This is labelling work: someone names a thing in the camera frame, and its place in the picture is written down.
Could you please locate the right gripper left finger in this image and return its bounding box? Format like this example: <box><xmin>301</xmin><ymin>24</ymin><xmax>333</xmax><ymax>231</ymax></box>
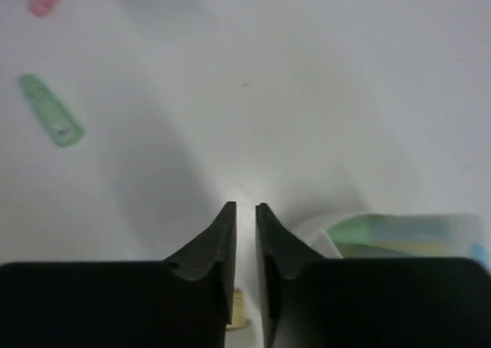
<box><xmin>1</xmin><ymin>202</ymin><xmax>236</xmax><ymax>347</ymax></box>

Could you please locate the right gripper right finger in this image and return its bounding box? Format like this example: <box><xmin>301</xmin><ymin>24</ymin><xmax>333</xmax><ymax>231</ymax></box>
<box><xmin>255</xmin><ymin>203</ymin><xmax>490</xmax><ymax>347</ymax></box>

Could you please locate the green utility knife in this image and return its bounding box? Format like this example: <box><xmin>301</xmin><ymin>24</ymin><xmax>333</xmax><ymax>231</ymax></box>
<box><xmin>17</xmin><ymin>74</ymin><xmax>85</xmax><ymax>148</ymax></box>

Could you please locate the yellow highlighter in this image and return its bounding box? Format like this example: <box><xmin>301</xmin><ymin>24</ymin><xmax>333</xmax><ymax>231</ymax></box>
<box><xmin>336</xmin><ymin>243</ymin><xmax>469</xmax><ymax>258</ymax></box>

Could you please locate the green highlighter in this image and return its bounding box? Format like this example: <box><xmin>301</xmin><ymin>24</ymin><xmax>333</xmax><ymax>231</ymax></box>
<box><xmin>327</xmin><ymin>214</ymin><xmax>470</xmax><ymax>245</ymax></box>

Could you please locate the blue highlighter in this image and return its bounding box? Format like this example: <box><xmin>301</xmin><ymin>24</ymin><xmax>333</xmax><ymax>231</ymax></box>
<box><xmin>472</xmin><ymin>243</ymin><xmax>490</xmax><ymax>271</ymax></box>

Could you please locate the white round divided container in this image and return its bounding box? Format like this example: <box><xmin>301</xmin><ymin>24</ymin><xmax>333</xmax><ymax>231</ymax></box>
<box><xmin>297</xmin><ymin>213</ymin><xmax>490</xmax><ymax>260</ymax></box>

